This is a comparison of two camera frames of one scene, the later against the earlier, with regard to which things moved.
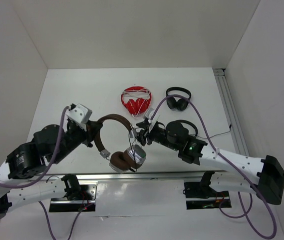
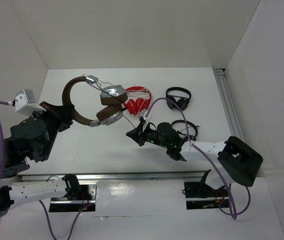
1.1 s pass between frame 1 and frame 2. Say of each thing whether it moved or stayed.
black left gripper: moved
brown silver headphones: moved
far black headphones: stayed
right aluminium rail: stayed
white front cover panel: stayed
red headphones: stayed
